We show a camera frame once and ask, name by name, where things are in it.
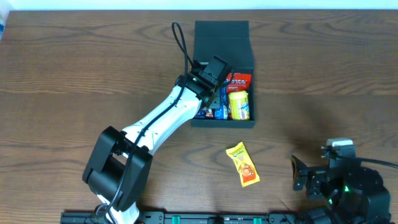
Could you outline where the red Hello Panda box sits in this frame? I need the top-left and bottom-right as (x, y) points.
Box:
(194, 108), (215, 119)

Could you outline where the red Hacks candy bag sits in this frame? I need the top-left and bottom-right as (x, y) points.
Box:
(226, 73), (252, 93)

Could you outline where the blue cookie packet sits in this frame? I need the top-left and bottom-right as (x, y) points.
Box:
(215, 87), (228, 120)

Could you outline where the yellow Mentos candy bottle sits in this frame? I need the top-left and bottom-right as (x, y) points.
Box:
(228, 90), (250, 120)

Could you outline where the yellow Julie's peanut butter packet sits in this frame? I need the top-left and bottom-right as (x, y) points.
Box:
(226, 142), (261, 187)

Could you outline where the dark green gift box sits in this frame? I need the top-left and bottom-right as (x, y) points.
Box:
(190, 21), (256, 128)

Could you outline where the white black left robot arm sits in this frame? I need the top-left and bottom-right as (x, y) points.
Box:
(82, 71), (228, 223)

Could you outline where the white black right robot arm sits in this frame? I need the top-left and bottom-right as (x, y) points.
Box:
(290, 143), (391, 224)

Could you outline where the white blue object at edge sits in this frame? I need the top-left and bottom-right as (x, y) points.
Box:
(0, 7), (9, 40)

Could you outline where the black mounting rail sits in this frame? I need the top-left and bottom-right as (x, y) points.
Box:
(60, 212), (307, 224)

